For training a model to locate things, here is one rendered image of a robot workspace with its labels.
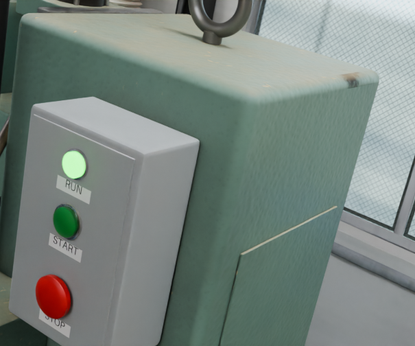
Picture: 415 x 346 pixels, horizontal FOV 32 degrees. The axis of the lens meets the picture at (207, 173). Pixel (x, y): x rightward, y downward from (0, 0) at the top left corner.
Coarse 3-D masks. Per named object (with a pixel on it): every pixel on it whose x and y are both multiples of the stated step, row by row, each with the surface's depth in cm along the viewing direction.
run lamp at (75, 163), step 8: (72, 152) 44; (80, 152) 44; (64, 160) 45; (72, 160) 44; (80, 160) 44; (64, 168) 45; (72, 168) 44; (80, 168) 44; (72, 176) 45; (80, 176) 45
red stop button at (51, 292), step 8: (40, 280) 48; (48, 280) 47; (56, 280) 47; (40, 288) 48; (48, 288) 47; (56, 288) 47; (64, 288) 47; (40, 296) 48; (48, 296) 47; (56, 296) 47; (64, 296) 47; (40, 304) 48; (48, 304) 47; (56, 304) 47; (64, 304) 47; (48, 312) 48; (56, 312) 47; (64, 312) 47
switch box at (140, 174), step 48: (48, 144) 46; (96, 144) 44; (144, 144) 43; (192, 144) 46; (48, 192) 47; (96, 192) 45; (144, 192) 43; (48, 240) 48; (96, 240) 45; (144, 240) 45; (96, 288) 46; (144, 288) 47; (48, 336) 50; (96, 336) 47; (144, 336) 50
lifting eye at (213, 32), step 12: (192, 0) 58; (240, 0) 55; (252, 0) 56; (192, 12) 58; (204, 12) 58; (240, 12) 55; (204, 24) 58; (216, 24) 57; (228, 24) 56; (240, 24) 56; (204, 36) 58; (216, 36) 57
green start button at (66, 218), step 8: (56, 208) 47; (64, 208) 46; (72, 208) 46; (56, 216) 46; (64, 216) 46; (72, 216) 46; (80, 216) 46; (56, 224) 46; (64, 224) 46; (72, 224) 46; (80, 224) 46; (64, 232) 46; (72, 232) 46; (80, 232) 46
